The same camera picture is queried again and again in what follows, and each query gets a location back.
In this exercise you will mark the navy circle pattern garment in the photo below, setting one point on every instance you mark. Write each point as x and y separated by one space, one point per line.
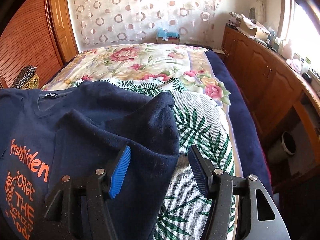
24 76

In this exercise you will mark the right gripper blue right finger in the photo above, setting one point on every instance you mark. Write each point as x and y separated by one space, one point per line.
258 216

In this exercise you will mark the palm leaf print blanket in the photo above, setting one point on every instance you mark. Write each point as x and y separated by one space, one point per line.
200 134

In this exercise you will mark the blue tissue box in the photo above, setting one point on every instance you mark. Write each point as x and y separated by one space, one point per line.
165 37

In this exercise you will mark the navy blue printed t-shirt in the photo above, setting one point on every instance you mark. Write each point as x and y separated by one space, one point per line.
46 136

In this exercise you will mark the wooden wardrobe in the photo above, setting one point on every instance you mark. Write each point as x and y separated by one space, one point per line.
38 33

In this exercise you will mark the mustard patterned garment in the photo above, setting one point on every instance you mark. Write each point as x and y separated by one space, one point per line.
32 83

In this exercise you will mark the floral quilt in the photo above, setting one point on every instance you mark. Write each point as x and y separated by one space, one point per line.
146 68

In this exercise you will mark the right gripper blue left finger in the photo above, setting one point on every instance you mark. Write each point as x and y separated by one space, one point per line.
77 208

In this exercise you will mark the open cardboard box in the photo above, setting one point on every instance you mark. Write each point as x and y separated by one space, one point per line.
256 29

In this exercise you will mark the navy blue bed cover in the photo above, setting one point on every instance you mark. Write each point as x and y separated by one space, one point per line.
250 152

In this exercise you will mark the circle pattern sheer curtain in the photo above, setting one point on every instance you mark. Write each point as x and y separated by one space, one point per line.
98 23

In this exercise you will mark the long wooden cabinet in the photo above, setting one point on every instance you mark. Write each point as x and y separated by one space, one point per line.
269 86

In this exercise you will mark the dark bucket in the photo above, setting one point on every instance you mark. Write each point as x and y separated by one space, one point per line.
282 149

